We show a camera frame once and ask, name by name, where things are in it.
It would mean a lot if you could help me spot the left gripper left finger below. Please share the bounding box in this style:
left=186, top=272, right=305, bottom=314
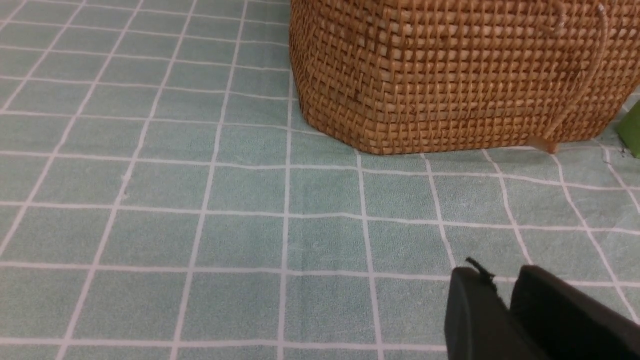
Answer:
left=444, top=257, right=546, bottom=360

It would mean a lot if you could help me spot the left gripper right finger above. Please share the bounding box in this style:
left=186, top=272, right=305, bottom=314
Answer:
left=509, top=265, right=640, bottom=360

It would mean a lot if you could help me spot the green foam cube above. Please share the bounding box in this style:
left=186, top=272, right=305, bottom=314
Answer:
left=615, top=100, right=640, bottom=159

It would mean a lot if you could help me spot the woven wicker basket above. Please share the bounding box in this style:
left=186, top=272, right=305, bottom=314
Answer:
left=289, top=0, right=640, bottom=155

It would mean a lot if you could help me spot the checkered green tablecloth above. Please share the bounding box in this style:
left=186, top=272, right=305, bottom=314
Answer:
left=0, top=0, right=639, bottom=360

